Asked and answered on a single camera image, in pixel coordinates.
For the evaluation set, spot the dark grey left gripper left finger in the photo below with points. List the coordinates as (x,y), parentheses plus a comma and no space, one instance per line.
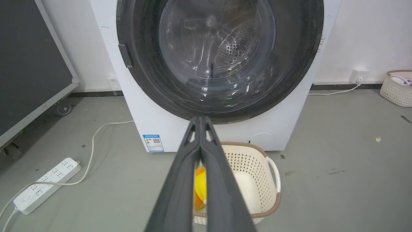
(180,193)

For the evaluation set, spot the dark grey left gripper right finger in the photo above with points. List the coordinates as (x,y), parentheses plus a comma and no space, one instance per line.
(222,193)

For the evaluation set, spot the round dark glass washer door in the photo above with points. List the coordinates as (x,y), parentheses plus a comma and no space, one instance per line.
(222,58)

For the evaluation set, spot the white washing machine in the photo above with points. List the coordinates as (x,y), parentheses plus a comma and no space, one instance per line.
(154,106)

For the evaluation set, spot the yellow orange plush toy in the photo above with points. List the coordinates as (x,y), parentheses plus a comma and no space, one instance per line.
(200,188)

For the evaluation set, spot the cream perforated laundry basket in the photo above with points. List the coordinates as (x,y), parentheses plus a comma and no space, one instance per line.
(254,177)

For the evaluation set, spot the blue energy label sticker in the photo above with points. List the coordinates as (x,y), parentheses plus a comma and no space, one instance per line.
(153,143)

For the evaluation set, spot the white power strip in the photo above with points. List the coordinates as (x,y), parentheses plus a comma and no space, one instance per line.
(48,184)

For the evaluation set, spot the grey caster wheel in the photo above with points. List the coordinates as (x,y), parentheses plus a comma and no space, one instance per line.
(63,109)

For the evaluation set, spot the white woven basket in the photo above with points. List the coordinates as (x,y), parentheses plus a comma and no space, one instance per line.
(397,88)

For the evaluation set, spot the white wall outlet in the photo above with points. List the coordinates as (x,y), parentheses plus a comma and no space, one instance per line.
(113,83)

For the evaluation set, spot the white wall socket plug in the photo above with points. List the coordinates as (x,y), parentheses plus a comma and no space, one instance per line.
(358,75)

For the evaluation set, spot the black board with metal frame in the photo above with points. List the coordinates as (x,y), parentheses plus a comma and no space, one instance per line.
(29,64)

